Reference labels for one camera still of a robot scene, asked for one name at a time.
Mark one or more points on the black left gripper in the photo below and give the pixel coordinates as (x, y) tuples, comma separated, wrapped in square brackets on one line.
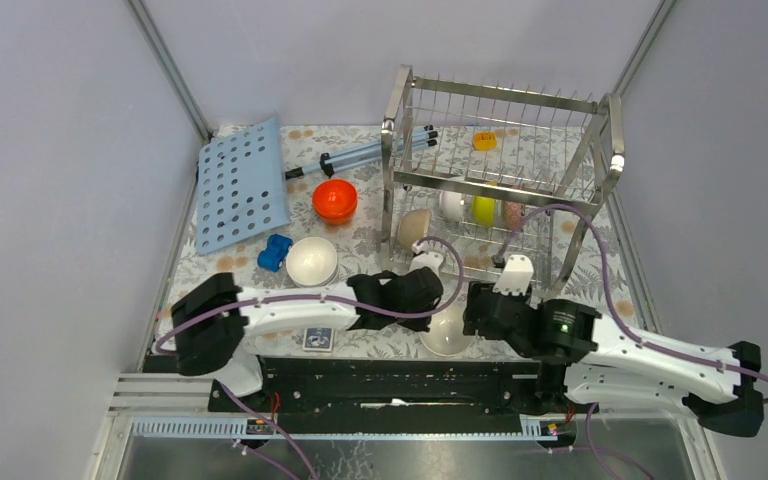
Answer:
[(417, 324)]

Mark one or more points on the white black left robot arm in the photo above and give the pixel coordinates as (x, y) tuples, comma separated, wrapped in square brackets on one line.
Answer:
[(211, 322)]

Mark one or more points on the white ceramic bowl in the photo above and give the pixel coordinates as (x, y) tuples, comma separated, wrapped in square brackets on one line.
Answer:
[(452, 205)]

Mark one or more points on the white ribbed bowl front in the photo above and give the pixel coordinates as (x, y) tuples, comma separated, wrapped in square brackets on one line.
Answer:
[(312, 262)]

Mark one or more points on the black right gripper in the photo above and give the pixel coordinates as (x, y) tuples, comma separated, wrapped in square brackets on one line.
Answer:
[(473, 286)]

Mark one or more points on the blue toy car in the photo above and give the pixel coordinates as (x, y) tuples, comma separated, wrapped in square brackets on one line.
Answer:
[(272, 257)]

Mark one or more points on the small orange yellow cup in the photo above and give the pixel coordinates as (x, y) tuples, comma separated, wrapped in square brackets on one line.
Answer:
[(484, 141)]

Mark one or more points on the light blue perforated panel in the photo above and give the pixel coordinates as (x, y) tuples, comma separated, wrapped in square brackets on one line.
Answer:
[(241, 189)]

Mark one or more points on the blue playing card box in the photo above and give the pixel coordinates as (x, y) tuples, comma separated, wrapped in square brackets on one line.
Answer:
[(318, 339)]

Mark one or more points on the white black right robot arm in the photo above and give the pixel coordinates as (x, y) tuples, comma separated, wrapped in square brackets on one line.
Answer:
[(585, 358)]

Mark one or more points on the beige floral bowl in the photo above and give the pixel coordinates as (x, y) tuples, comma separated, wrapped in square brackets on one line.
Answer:
[(445, 336), (413, 226)]

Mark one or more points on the beige floral bowl front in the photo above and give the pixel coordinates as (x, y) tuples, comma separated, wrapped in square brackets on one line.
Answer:
[(413, 226)]

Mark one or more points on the yellow green bowl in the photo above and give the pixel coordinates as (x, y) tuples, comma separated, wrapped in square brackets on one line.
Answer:
[(483, 210)]

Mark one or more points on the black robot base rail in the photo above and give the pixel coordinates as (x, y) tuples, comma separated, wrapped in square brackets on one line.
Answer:
[(307, 396)]

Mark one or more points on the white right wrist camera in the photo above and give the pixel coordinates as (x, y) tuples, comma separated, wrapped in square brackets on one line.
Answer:
[(516, 276)]

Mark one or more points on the floral patterned table mat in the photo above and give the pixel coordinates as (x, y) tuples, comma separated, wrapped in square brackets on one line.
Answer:
[(534, 155)]

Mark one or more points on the orange plastic bowl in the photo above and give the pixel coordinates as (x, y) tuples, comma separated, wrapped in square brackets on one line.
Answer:
[(335, 201)]

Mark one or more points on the stainless steel dish rack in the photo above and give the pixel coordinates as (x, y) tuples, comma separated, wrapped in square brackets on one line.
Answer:
[(458, 110)]

